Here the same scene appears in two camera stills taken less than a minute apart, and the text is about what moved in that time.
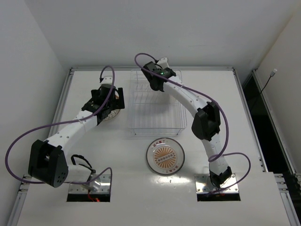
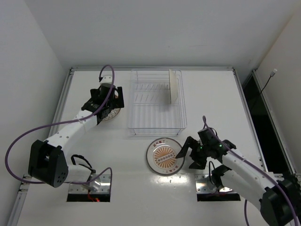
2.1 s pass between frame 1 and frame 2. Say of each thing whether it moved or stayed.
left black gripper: stayed
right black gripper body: moved
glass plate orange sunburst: stayed
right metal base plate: stayed
